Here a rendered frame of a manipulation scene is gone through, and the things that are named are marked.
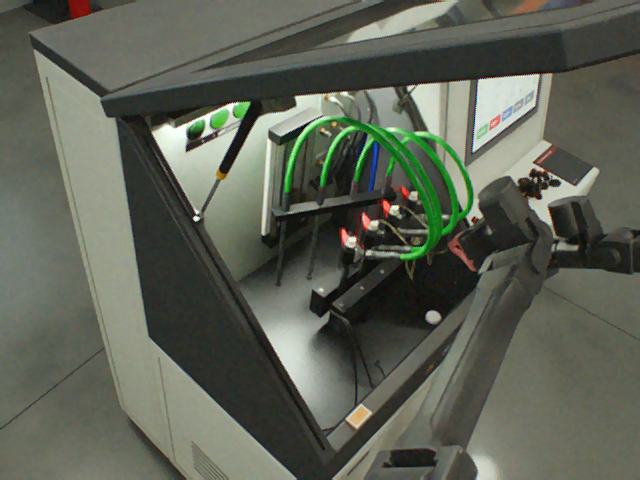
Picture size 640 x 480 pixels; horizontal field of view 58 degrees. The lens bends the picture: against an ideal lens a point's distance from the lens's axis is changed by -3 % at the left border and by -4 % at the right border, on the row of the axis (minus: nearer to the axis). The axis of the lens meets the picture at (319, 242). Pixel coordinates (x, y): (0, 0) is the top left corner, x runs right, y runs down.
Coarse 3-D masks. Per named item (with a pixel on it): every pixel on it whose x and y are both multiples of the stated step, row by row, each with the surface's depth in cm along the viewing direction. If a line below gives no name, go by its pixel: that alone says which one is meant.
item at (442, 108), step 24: (432, 96) 140; (456, 96) 144; (432, 120) 143; (456, 120) 148; (528, 120) 185; (432, 144) 147; (456, 144) 153; (504, 144) 177; (528, 144) 192; (456, 168) 157; (480, 168) 169; (504, 168) 185
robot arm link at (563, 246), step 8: (560, 240) 104; (568, 240) 102; (576, 240) 101; (584, 240) 100; (560, 248) 103; (568, 248) 101; (576, 248) 100; (584, 248) 100; (560, 256) 103; (568, 256) 101; (576, 256) 100; (584, 256) 100; (560, 264) 104; (568, 264) 102; (576, 264) 101; (584, 264) 100
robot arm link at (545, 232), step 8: (528, 216) 83; (536, 216) 84; (528, 224) 84; (536, 224) 84; (544, 224) 85; (528, 232) 84; (536, 232) 84; (544, 232) 85; (544, 240) 84; (552, 240) 86
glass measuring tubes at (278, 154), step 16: (304, 112) 138; (272, 128) 132; (288, 128) 133; (304, 128) 136; (272, 144) 135; (288, 144) 137; (304, 144) 145; (272, 160) 139; (288, 160) 140; (304, 160) 147; (272, 176) 142; (304, 176) 151; (272, 192) 145; (304, 192) 154; (272, 208) 148; (272, 224) 152; (288, 224) 159; (304, 224) 162; (272, 240) 154
